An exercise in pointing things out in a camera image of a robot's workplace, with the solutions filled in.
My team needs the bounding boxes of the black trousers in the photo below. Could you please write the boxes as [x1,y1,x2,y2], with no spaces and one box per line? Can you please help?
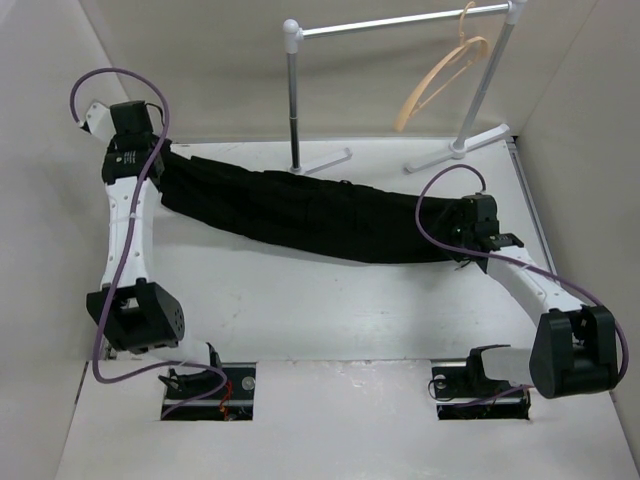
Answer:
[160,146,465,264]

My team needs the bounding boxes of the beige wooden clothes hanger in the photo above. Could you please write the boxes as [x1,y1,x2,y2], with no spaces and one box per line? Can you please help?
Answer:
[393,1,490,133]

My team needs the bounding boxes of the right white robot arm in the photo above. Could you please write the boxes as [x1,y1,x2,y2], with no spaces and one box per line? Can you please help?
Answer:
[447,193,621,399]

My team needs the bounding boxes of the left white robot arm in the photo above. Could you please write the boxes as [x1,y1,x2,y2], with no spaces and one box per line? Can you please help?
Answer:
[86,101,226,399]

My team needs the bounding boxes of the white metal clothes rack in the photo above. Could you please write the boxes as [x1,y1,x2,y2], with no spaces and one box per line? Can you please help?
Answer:
[282,1,526,175]

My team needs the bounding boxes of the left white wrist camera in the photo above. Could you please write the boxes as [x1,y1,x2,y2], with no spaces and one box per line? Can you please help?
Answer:
[79,101,115,144]

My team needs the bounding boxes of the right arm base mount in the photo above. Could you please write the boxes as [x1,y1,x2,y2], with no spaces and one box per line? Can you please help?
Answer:
[427,362,531,421]

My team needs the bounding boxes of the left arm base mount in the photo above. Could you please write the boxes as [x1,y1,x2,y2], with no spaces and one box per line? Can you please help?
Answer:
[159,363,257,422]

